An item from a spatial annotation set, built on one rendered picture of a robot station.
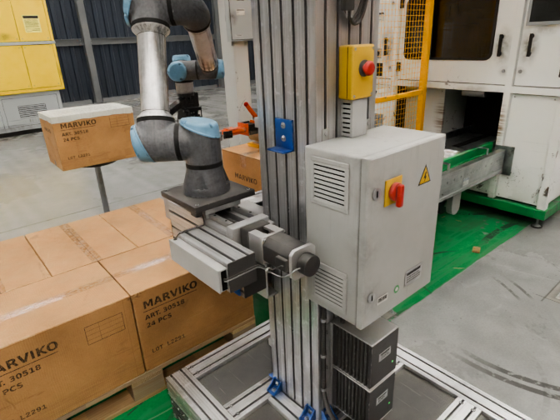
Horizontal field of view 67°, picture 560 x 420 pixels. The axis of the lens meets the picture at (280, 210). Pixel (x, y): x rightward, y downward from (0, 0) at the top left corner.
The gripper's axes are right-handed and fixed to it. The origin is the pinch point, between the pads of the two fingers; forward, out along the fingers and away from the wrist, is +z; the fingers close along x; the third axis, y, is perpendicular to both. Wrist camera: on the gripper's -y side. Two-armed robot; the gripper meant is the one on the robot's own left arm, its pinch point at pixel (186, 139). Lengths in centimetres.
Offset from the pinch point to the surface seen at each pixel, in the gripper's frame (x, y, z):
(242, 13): 90, 100, -56
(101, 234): 50, -31, 54
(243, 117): 95, 99, 15
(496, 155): -35, 240, 50
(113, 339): -18, -53, 70
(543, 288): -103, 174, 108
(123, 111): 168, 35, 10
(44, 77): 723, 104, 15
